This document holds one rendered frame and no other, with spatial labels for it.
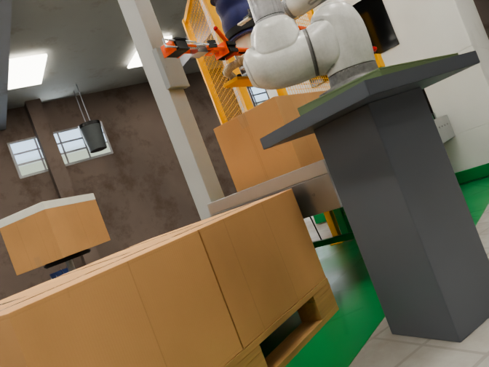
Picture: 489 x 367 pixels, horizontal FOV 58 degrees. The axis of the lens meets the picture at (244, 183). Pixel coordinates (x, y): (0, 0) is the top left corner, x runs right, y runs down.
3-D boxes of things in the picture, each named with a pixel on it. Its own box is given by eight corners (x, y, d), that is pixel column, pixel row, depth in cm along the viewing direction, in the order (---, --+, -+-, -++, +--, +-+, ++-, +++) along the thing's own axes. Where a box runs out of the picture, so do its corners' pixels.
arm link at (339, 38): (380, 55, 131) (359, -15, 131) (321, 76, 134) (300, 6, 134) (372, 67, 147) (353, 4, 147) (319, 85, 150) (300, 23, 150)
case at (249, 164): (300, 178, 267) (277, 117, 268) (359, 157, 242) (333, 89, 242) (241, 204, 221) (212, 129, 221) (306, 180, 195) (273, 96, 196)
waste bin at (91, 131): (106, 149, 978) (97, 124, 979) (111, 144, 939) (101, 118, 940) (86, 155, 955) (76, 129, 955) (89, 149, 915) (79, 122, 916)
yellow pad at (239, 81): (258, 86, 256) (255, 78, 256) (272, 79, 250) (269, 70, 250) (223, 88, 229) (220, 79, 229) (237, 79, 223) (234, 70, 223)
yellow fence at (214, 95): (268, 259, 368) (178, 25, 371) (279, 255, 370) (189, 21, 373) (305, 268, 283) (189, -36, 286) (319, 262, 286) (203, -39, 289)
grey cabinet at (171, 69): (185, 89, 330) (171, 51, 330) (190, 85, 326) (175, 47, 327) (166, 89, 314) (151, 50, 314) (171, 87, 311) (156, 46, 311)
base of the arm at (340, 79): (403, 73, 142) (398, 57, 142) (364, 79, 128) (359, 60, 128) (357, 93, 156) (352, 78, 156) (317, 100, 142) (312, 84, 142)
